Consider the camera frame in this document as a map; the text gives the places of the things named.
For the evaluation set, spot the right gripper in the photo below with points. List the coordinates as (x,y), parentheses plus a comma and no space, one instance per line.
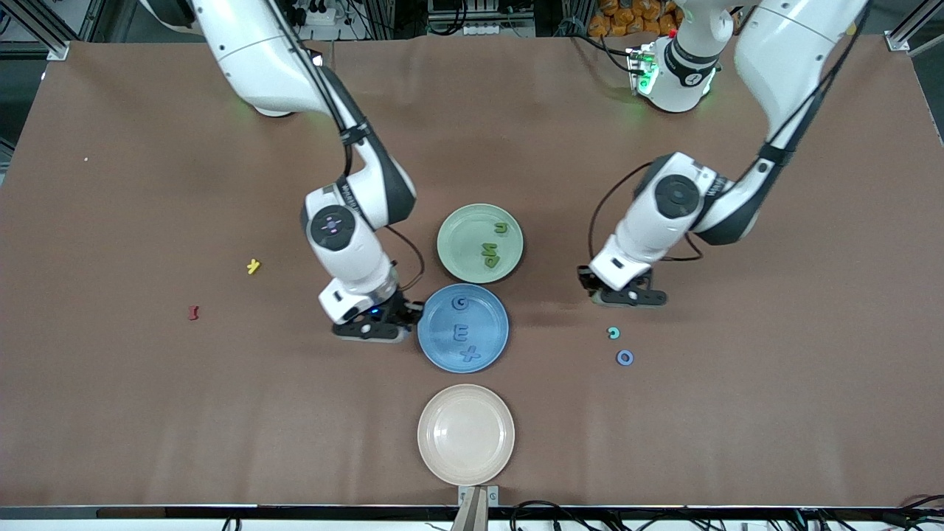
(399,306)

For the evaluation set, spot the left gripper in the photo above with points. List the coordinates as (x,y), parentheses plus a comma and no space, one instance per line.
(643,279)

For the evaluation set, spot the blue letter G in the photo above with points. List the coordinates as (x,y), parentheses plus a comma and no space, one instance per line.
(461,302)

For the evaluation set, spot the blue letter E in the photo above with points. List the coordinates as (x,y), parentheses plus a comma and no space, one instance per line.
(462,333)

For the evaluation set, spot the blue letter X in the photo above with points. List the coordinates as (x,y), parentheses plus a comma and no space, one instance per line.
(470,354)

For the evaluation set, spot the green letter N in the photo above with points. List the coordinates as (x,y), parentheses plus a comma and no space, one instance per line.
(491,248)

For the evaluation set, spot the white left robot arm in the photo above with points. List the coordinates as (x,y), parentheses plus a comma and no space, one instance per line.
(782,59)

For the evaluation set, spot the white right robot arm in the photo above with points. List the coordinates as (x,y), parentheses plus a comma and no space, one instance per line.
(251,59)

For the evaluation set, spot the blue plate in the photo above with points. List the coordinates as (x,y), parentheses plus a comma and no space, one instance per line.
(442,350)

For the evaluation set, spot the blue letter O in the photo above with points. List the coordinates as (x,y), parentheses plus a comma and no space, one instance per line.
(618,358)

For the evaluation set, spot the light green plate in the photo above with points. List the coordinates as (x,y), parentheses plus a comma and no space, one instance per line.
(461,236)

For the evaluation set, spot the beige plate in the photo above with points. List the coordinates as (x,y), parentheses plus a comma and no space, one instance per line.
(465,435)

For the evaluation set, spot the yellow letter K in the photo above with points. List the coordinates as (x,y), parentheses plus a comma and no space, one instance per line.
(253,266)

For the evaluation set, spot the brown table cover cloth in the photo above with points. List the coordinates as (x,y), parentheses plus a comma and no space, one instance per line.
(664,442)

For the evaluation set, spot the orange bags pile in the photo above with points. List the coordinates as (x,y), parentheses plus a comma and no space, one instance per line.
(627,18)

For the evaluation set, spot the white power strip black plugs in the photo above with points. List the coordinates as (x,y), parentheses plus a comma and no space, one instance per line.
(324,16)

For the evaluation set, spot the grey metal camera bracket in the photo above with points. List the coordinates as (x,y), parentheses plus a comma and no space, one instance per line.
(478,509)

